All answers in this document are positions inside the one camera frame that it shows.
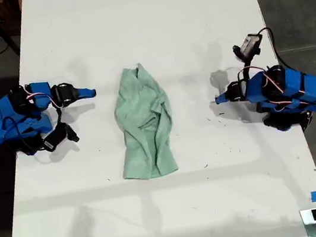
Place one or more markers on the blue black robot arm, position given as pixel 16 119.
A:
pixel 295 90
pixel 11 125

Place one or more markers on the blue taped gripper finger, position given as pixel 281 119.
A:
pixel 84 96
pixel 223 96
pixel 85 91
pixel 223 101

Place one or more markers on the grey black camera box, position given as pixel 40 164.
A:
pixel 249 45

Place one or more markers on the short black camera stalk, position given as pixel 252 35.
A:
pixel 245 70
pixel 59 115

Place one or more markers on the pale green t-shirt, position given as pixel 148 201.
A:
pixel 144 120

